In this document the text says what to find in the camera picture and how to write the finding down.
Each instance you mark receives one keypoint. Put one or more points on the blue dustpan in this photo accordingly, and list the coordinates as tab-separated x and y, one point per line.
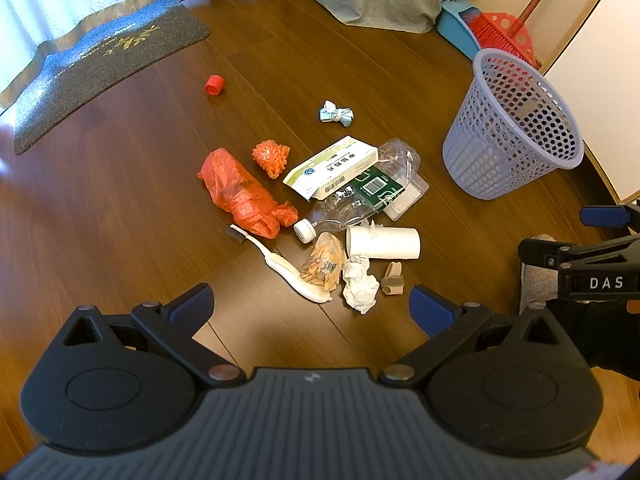
452	22

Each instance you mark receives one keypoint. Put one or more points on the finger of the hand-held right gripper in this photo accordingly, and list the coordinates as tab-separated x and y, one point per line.
542	254
602	216

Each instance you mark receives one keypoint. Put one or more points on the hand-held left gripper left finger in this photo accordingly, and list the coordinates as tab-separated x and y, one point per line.
192	306

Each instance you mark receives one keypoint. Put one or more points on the clear bag of snack scraps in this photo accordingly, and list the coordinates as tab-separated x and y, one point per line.
325	262

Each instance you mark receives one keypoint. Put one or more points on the white tissue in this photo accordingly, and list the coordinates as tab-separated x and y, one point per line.
360	285

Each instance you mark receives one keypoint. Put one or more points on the orange foam mesh net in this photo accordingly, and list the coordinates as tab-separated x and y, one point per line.
271	157

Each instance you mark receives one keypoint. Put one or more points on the red bottle cap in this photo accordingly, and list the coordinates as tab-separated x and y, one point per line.
214	85

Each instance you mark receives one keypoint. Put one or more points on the grey slipper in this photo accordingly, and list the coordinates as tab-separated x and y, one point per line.
537	280

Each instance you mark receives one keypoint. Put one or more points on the white paper cup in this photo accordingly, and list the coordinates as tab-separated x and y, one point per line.
385	242

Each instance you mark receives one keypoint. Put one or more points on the white drawer cabinet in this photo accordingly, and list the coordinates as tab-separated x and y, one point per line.
600	110

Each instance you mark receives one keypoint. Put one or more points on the crumpled light blue cloth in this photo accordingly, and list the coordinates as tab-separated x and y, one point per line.
336	113

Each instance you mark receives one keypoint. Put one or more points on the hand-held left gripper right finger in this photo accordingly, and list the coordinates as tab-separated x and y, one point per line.
430	308

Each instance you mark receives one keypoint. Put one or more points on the white sheer curtain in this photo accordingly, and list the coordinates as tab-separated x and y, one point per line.
50	0

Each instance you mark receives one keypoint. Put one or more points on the lavender plastic mesh basket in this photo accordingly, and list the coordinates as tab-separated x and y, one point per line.
480	160

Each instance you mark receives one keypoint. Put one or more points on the grey door mat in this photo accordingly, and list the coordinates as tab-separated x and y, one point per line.
100	60

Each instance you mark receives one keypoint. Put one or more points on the clear plastic case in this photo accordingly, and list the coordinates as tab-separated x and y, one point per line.
409	201

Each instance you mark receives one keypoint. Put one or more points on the clear plastic bottle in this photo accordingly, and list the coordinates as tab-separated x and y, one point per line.
395	156

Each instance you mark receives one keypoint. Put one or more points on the orange plastic bag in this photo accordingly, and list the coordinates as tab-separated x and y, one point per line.
235	190

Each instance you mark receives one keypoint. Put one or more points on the white and green medicine box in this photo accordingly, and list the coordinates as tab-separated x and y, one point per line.
330	167

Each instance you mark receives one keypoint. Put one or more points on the red broom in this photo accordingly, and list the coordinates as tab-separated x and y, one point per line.
500	27

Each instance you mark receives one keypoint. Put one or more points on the white toothbrush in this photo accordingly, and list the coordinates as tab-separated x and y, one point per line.
295	280

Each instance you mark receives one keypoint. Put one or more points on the small beige fabric sleeve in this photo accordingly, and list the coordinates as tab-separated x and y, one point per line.
391	286

